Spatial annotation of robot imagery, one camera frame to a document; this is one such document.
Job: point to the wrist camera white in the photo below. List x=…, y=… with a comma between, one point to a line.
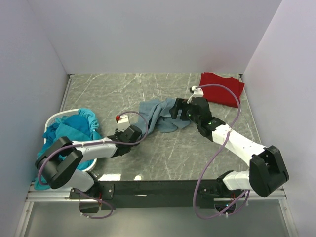
x=195, y=93
x=122, y=122

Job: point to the red folded t shirt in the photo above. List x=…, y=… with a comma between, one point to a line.
x=220, y=95

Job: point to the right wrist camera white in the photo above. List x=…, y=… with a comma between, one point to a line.
x=195, y=93

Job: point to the white laundry basket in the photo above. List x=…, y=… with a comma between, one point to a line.
x=77, y=124

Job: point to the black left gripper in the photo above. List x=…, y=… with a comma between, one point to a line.
x=138, y=131

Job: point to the grey-blue t shirt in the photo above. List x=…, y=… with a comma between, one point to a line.
x=156, y=113

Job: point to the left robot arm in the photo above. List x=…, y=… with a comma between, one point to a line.
x=58, y=166

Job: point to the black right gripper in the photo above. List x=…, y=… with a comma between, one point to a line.
x=180, y=108

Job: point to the aluminium frame rail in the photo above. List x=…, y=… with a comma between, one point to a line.
x=50, y=195

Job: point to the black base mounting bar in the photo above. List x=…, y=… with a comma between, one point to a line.
x=167, y=193

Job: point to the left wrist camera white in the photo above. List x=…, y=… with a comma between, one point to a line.
x=122, y=122

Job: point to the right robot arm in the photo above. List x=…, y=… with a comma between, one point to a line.
x=267, y=170

